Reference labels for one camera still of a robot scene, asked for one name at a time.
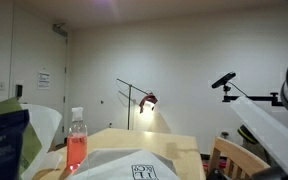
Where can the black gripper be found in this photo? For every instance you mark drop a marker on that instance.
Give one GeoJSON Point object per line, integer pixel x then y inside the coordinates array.
{"type": "Point", "coordinates": [270, 173]}

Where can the white canvas tote bag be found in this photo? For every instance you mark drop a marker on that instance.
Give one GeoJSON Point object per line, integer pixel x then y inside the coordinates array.
{"type": "Point", "coordinates": [117, 166]}

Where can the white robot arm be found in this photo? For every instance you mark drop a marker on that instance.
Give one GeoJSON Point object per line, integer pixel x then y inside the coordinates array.
{"type": "Point", "coordinates": [277, 133]}

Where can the yellow-green snack bag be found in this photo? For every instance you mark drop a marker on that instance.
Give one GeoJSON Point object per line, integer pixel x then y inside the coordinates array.
{"type": "Point", "coordinates": [30, 146]}

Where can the blue chips bag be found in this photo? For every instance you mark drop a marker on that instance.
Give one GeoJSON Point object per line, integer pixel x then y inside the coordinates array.
{"type": "Point", "coordinates": [2, 146]}

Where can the wooden chair back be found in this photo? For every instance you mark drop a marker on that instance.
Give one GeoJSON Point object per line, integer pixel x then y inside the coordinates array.
{"type": "Point", "coordinates": [232, 151]}

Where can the grey clutter pile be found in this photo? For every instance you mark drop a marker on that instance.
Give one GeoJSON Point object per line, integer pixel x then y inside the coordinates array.
{"type": "Point", "coordinates": [247, 133]}

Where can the floor lamp red shade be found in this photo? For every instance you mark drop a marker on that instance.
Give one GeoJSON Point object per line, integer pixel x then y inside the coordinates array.
{"type": "Point", "coordinates": [149, 99]}

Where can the orange spray bottle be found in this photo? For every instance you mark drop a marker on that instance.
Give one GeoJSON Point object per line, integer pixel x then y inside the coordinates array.
{"type": "Point", "coordinates": [76, 150]}

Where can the white door notice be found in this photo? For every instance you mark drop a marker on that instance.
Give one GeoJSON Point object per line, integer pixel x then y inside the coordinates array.
{"type": "Point", "coordinates": [43, 80]}

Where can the white door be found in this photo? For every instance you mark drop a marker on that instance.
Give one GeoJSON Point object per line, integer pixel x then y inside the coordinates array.
{"type": "Point", "coordinates": [30, 56]}

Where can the black camera on boom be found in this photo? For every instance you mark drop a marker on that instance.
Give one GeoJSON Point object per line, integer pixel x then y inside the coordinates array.
{"type": "Point", "coordinates": [223, 80]}

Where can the white light switch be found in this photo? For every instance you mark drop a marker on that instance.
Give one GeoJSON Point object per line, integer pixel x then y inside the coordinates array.
{"type": "Point", "coordinates": [1, 86]}

